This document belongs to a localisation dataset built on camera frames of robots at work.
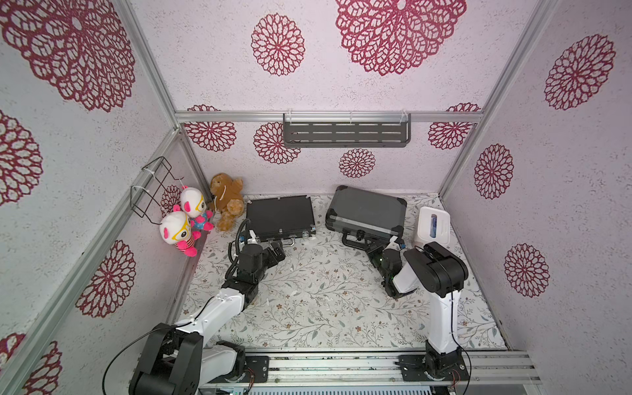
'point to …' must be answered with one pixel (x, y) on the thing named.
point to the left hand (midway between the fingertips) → (272, 247)
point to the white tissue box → (434, 225)
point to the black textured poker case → (282, 219)
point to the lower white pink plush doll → (175, 229)
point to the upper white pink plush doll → (193, 206)
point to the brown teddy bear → (227, 202)
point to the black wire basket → (144, 193)
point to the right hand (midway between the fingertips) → (364, 237)
